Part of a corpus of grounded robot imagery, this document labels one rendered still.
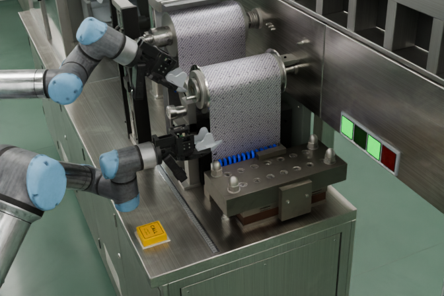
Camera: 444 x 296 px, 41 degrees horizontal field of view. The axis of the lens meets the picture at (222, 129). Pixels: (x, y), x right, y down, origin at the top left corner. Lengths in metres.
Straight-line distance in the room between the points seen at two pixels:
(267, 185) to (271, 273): 0.28
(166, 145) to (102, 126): 0.68
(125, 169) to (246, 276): 0.47
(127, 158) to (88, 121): 0.75
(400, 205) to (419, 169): 1.94
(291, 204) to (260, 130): 0.26
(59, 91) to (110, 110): 0.96
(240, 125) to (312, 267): 0.49
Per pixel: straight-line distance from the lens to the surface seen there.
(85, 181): 1.75
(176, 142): 1.71
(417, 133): 1.47
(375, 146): 1.60
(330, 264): 1.94
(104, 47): 1.60
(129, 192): 1.72
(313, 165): 1.80
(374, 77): 1.55
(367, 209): 3.36
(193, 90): 1.75
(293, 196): 1.74
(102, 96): 2.59
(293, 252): 1.82
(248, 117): 1.80
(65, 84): 1.50
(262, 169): 1.78
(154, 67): 1.67
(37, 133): 4.31
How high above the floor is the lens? 2.01
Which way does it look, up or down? 30 degrees down
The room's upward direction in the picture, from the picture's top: 2 degrees counter-clockwise
